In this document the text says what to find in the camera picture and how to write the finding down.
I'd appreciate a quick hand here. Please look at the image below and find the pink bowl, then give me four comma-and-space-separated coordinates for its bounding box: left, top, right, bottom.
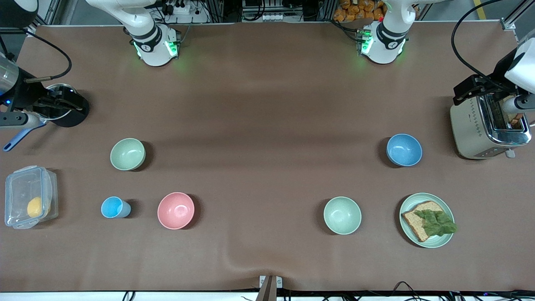
157, 192, 195, 230

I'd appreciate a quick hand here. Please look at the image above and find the light green bowl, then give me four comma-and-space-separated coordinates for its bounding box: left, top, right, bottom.
323, 196, 362, 235
110, 138, 146, 171

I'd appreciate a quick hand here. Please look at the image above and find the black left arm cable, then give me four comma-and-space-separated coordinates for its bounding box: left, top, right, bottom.
450, 0, 508, 91

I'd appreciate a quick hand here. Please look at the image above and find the yellow lemon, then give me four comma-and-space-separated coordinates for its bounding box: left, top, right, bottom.
27, 196, 44, 218

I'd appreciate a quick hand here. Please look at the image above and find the dark brown stand post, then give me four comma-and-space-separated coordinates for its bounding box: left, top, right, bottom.
256, 276, 276, 301

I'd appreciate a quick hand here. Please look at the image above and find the grey metal clamp bracket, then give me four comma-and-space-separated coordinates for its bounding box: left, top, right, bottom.
259, 275, 283, 290

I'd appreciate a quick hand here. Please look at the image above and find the blue bowl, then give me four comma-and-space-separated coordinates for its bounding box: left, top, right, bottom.
386, 133, 423, 167

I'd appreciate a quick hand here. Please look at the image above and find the glass lid with blue knob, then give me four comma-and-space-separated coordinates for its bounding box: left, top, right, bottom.
44, 84, 78, 120

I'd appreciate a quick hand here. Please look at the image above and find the orange snack bag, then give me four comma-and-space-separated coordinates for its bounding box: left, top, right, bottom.
333, 0, 387, 23

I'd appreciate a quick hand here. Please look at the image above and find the white power strip with plugs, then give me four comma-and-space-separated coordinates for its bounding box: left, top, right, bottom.
162, 0, 197, 15

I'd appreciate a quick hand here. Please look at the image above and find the black cable loop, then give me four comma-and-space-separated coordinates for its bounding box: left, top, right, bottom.
392, 281, 419, 294

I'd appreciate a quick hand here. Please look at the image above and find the beige chrome toaster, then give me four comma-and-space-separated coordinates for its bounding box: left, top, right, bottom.
450, 90, 532, 160

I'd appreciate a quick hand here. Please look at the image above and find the dark pot with blue handle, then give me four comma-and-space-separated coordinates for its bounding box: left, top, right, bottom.
3, 84, 90, 152

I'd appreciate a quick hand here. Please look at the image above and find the wholegrain bread slice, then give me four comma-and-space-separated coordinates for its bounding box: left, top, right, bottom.
401, 201, 444, 243

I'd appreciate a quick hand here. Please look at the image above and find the aluminium frame profile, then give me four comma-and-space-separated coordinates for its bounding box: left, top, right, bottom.
502, 0, 535, 31
40, 0, 63, 26

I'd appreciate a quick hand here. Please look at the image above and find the light blue cup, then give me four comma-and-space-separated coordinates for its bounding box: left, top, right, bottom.
101, 196, 131, 219

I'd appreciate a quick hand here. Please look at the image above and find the green lettuce leaf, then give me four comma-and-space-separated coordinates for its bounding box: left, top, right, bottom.
414, 209, 458, 237

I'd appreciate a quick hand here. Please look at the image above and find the light green plate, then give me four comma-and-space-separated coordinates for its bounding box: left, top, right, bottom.
399, 192, 455, 249

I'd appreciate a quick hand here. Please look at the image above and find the clear plastic food container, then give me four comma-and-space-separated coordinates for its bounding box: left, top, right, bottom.
4, 166, 59, 230

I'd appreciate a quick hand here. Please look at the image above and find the brown table cover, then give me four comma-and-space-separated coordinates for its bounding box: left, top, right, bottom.
0, 23, 535, 292

